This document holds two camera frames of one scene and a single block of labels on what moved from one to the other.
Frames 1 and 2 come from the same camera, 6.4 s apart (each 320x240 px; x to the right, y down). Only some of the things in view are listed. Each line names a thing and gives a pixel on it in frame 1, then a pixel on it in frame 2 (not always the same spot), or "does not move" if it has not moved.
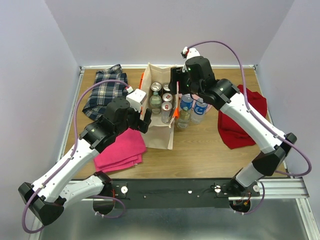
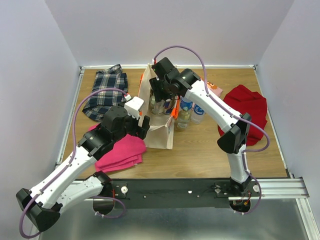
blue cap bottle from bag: x=199 y=112 does not move
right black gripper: x=176 y=74 → x=154 y=83
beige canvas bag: x=163 y=104 does not move
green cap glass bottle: x=183 y=122 does not move
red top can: x=166 y=112 → x=158 y=107
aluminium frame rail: x=288 y=189 does not move
